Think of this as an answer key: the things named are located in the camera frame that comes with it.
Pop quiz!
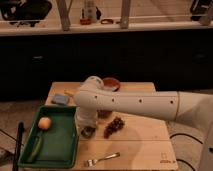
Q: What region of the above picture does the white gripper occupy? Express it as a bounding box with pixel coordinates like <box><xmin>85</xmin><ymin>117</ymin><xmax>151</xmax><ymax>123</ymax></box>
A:
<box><xmin>75</xmin><ymin>107</ymin><xmax>98</xmax><ymax>128</ymax></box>

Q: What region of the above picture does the small metal cup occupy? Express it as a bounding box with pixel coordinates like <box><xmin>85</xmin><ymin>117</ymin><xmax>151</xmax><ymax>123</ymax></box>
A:
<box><xmin>81</xmin><ymin>127</ymin><xmax>95</xmax><ymax>139</ymax></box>

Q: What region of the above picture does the red bowl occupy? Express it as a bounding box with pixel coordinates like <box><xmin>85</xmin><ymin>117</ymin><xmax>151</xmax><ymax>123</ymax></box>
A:
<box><xmin>103</xmin><ymin>77</ymin><xmax>120</xmax><ymax>92</ymax></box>

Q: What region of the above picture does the blue sponge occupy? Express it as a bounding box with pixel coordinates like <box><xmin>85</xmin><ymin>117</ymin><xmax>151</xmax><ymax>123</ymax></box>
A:
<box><xmin>51</xmin><ymin>94</ymin><xmax>69</xmax><ymax>105</ymax></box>

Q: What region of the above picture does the black pole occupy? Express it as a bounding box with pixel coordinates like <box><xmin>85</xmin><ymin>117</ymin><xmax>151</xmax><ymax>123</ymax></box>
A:
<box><xmin>12</xmin><ymin>122</ymin><xmax>25</xmax><ymax>171</ymax></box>

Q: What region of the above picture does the green plastic tray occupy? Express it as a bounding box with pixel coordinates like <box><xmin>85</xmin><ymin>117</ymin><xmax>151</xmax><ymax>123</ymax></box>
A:
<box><xmin>18</xmin><ymin>106</ymin><xmax>78</xmax><ymax>169</ymax></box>

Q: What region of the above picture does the silver metal fork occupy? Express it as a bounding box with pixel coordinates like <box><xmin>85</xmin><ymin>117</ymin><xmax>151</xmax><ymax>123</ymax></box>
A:
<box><xmin>84</xmin><ymin>152</ymin><xmax>120</xmax><ymax>167</ymax></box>

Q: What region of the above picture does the orange fruit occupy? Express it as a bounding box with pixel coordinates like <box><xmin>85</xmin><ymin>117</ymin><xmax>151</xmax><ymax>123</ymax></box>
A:
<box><xmin>38</xmin><ymin>117</ymin><xmax>52</xmax><ymax>130</ymax></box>

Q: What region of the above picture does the black office chair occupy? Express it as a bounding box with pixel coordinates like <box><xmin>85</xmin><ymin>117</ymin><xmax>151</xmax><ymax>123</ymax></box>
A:
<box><xmin>0</xmin><ymin>0</ymin><xmax>52</xmax><ymax>27</ymax></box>

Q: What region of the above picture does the green cucumber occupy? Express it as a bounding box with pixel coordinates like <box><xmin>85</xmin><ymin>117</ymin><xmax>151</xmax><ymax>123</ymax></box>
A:
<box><xmin>28</xmin><ymin>136</ymin><xmax>43</xmax><ymax>163</ymax></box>

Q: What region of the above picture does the yellow banana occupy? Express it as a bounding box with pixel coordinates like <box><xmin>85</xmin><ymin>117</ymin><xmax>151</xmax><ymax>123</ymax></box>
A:
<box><xmin>64</xmin><ymin>90</ymin><xmax>76</xmax><ymax>97</ymax></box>

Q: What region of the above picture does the bunch of dark grapes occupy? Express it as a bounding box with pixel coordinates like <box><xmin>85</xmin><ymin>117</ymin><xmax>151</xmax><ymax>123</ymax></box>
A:
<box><xmin>104</xmin><ymin>117</ymin><xmax>125</xmax><ymax>138</ymax></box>

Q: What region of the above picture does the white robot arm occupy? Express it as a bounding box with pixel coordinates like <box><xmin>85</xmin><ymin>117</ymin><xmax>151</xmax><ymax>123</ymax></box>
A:
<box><xmin>73</xmin><ymin>76</ymin><xmax>213</xmax><ymax>171</ymax></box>

